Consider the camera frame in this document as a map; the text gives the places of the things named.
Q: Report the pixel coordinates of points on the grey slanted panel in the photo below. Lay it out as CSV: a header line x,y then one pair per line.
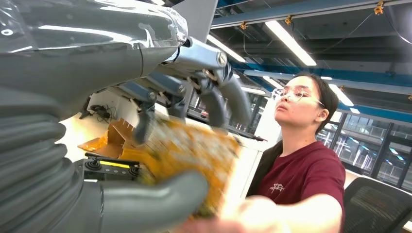
x,y
199,19

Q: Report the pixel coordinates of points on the yellow room key card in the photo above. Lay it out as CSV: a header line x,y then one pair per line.
x,y
190,151

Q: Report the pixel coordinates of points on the brown wooden box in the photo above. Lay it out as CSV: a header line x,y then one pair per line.
x,y
112,141

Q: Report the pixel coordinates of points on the person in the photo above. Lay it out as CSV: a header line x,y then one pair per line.
x,y
302,173

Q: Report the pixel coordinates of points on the black office chair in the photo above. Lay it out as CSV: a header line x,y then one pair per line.
x,y
373,205

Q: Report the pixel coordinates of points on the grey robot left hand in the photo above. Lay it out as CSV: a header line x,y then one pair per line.
x,y
80,58

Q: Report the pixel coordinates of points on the clear glasses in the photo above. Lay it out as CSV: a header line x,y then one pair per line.
x,y
291,95

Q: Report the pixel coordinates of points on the ceiling light strip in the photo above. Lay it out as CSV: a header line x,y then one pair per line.
x,y
289,41
341,95
225,48
272,82

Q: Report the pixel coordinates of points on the black controller with yellow strip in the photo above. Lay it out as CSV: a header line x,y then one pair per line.
x,y
109,172

